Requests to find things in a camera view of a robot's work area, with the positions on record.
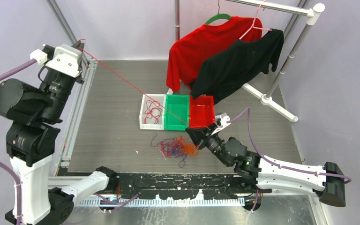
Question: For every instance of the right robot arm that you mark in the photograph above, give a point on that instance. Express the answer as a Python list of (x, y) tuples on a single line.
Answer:
[(327, 182)]

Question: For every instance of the red plastic bin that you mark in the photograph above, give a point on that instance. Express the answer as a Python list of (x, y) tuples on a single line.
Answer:
[(201, 112)]

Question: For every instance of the pink clothes hanger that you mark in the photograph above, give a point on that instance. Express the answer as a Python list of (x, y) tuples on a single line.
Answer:
[(253, 26)]

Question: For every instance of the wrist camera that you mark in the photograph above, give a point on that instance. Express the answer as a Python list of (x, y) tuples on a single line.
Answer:
[(66, 60), (222, 122)]

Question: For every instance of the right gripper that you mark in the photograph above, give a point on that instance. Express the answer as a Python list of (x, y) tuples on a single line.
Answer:
[(198, 134)]

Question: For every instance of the red t-shirt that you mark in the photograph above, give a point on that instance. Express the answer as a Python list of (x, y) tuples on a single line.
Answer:
[(187, 54)]

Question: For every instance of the black t-shirt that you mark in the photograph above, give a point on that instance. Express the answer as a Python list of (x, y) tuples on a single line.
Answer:
[(226, 72)]

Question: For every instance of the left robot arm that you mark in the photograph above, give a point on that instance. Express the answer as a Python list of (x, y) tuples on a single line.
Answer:
[(31, 139)]

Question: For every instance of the white clothes rack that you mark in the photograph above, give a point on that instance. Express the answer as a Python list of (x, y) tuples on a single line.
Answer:
[(312, 15)]

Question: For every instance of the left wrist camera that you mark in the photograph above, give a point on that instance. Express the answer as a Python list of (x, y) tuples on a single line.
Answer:
[(66, 60)]

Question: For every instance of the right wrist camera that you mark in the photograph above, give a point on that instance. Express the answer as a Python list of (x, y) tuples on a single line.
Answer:
[(222, 122)]

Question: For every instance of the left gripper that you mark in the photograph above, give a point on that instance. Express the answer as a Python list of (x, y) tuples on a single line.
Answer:
[(77, 45)]

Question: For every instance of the green plastic bin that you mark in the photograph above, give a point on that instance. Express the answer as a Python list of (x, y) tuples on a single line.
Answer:
[(176, 112)]

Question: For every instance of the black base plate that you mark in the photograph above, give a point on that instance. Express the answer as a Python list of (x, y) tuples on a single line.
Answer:
[(180, 186)]

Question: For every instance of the white plastic bin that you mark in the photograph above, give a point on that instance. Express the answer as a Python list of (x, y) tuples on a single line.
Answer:
[(152, 112)]

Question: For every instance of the white cable duct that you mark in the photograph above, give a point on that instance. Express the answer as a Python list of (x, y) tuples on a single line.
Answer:
[(95, 201)]

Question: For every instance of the green clothes hanger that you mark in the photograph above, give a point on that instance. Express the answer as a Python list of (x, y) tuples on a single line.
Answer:
[(218, 16)]

